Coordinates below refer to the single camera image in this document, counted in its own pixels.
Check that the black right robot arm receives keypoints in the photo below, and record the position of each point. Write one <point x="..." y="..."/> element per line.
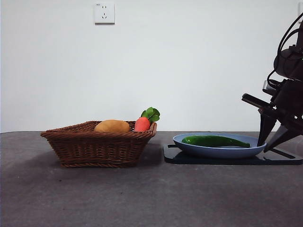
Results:
<point x="288" y="63"/>

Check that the orange carrot with green leaves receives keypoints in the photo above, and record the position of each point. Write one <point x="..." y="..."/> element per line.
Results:
<point x="142" y="124"/>

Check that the yellow potato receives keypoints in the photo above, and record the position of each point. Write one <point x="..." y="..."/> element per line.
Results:
<point x="112" y="126"/>

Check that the pale grey camera box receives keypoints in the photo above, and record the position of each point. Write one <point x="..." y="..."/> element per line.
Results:
<point x="268" y="87"/>

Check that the white wall socket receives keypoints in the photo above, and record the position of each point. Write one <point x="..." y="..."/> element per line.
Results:
<point x="104" y="13"/>

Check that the dark rectangular tray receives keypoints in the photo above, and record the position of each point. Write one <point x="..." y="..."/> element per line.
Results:
<point x="213" y="161"/>

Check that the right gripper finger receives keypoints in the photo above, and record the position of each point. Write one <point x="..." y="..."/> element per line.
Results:
<point x="266" y="125"/>
<point x="281" y="138"/>

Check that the light blue plate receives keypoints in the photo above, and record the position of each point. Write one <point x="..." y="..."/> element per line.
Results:
<point x="213" y="152"/>

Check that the green pepper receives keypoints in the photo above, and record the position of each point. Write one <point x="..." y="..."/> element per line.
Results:
<point x="213" y="140"/>

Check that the brown wicker basket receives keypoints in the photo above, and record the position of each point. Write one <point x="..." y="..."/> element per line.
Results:
<point x="94" y="149"/>

